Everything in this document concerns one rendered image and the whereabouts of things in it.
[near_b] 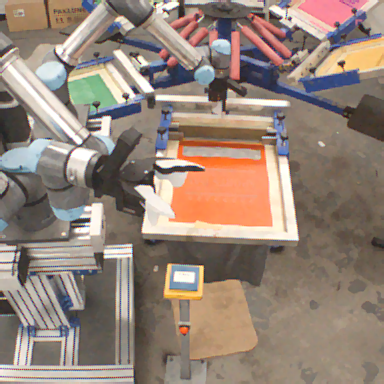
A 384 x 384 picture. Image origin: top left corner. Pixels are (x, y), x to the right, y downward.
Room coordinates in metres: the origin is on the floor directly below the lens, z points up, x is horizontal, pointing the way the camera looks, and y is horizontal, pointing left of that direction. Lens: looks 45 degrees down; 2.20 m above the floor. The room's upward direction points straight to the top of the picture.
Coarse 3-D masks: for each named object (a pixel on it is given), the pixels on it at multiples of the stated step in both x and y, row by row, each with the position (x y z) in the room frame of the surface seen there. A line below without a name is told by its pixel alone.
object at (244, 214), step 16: (224, 144) 1.57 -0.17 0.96; (240, 144) 1.57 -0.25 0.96; (256, 144) 1.57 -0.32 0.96; (224, 160) 1.45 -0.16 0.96; (240, 160) 1.45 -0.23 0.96; (256, 160) 1.45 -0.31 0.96; (256, 176) 1.35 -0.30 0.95; (224, 208) 1.16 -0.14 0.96; (240, 208) 1.16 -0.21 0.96; (256, 208) 1.16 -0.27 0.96; (224, 224) 1.07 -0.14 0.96; (240, 224) 1.07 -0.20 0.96; (256, 224) 1.07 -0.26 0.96; (272, 224) 1.07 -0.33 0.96
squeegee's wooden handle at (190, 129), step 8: (184, 128) 1.58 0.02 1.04; (192, 128) 1.58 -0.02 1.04; (200, 128) 1.57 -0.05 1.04; (208, 128) 1.57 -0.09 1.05; (216, 128) 1.57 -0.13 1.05; (224, 128) 1.57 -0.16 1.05; (232, 128) 1.56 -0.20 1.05; (240, 128) 1.56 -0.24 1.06; (248, 128) 1.56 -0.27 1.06; (256, 128) 1.56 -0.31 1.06; (264, 128) 1.56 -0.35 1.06; (184, 136) 1.58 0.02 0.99; (192, 136) 1.58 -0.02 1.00; (200, 136) 1.57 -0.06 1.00; (208, 136) 1.57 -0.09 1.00; (216, 136) 1.57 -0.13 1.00; (224, 136) 1.57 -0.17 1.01; (232, 136) 1.56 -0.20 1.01; (240, 136) 1.56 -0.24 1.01; (248, 136) 1.56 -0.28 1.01; (256, 136) 1.56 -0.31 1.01
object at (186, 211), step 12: (180, 144) 1.57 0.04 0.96; (192, 144) 1.57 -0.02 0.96; (204, 144) 1.57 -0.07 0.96; (216, 144) 1.57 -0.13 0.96; (180, 156) 1.48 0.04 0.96; (180, 192) 1.25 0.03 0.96; (180, 204) 1.18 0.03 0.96; (192, 204) 1.18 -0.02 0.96; (204, 204) 1.18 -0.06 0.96; (216, 204) 1.18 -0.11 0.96; (180, 216) 1.11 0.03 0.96; (192, 216) 1.11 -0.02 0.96; (204, 216) 1.11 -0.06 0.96; (216, 216) 1.11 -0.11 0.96
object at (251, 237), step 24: (192, 120) 1.74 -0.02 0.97; (216, 120) 1.73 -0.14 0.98; (240, 120) 1.72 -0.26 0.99; (264, 120) 1.72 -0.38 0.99; (288, 168) 1.36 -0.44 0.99; (288, 192) 1.21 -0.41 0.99; (288, 216) 1.08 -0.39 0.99; (192, 240) 0.99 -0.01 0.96; (216, 240) 0.98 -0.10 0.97; (240, 240) 0.98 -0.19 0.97; (264, 240) 0.97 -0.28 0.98; (288, 240) 0.97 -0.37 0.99
